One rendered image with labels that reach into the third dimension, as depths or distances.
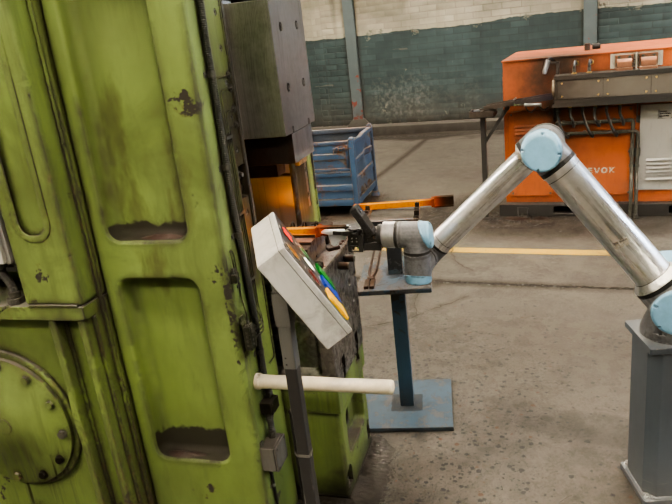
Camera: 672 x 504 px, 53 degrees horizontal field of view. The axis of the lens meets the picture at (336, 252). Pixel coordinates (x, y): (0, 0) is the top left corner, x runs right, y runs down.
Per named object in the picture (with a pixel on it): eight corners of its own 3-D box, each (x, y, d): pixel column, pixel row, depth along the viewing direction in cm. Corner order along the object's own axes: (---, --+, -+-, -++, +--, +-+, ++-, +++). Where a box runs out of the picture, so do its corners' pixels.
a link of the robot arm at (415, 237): (431, 254, 220) (430, 225, 216) (394, 254, 223) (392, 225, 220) (435, 244, 228) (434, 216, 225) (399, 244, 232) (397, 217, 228)
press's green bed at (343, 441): (373, 440, 283) (362, 341, 268) (351, 500, 250) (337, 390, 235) (252, 432, 299) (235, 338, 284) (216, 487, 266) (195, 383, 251)
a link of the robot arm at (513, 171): (549, 109, 213) (412, 245, 247) (545, 115, 202) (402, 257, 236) (576, 134, 213) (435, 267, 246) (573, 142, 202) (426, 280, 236)
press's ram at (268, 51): (322, 117, 240) (308, -2, 228) (286, 136, 206) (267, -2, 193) (216, 125, 253) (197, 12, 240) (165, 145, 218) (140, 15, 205)
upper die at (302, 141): (314, 150, 231) (310, 123, 228) (295, 163, 213) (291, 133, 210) (204, 157, 243) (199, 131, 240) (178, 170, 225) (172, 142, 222)
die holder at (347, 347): (363, 340, 268) (352, 234, 254) (338, 390, 234) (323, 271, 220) (235, 337, 285) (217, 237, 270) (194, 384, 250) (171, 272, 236)
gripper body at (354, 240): (346, 252, 229) (381, 252, 225) (344, 228, 226) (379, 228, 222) (351, 245, 236) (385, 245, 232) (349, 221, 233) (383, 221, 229)
